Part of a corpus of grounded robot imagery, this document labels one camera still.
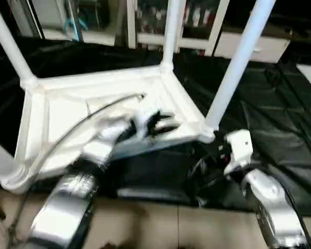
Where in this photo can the black work mat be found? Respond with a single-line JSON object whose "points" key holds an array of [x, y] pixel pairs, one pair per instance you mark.
{"points": [[269, 104]]}

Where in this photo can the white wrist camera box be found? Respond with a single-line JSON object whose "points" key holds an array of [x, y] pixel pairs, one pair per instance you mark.
{"points": [[239, 148], [142, 122]]}

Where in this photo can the storage rack with items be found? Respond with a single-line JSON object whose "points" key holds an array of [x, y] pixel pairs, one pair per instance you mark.
{"points": [[83, 15]]}

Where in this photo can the white plastic table leg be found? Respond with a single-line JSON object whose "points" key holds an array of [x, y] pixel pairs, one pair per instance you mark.
{"points": [[10, 46], [171, 31], [238, 62], [2, 161]]}

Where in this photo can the white glass door cabinet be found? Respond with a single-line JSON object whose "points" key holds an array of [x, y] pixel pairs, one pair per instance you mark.
{"points": [[150, 23]]}

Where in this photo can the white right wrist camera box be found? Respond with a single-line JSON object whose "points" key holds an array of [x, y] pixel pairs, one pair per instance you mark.
{"points": [[239, 148]]}

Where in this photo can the white drawer unit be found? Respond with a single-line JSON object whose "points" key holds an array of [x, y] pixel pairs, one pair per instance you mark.
{"points": [[264, 49]]}

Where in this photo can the white plastic table top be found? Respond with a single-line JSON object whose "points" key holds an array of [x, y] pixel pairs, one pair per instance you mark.
{"points": [[57, 104]]}

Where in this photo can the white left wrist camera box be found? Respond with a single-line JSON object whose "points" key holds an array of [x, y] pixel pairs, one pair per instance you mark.
{"points": [[142, 122]]}

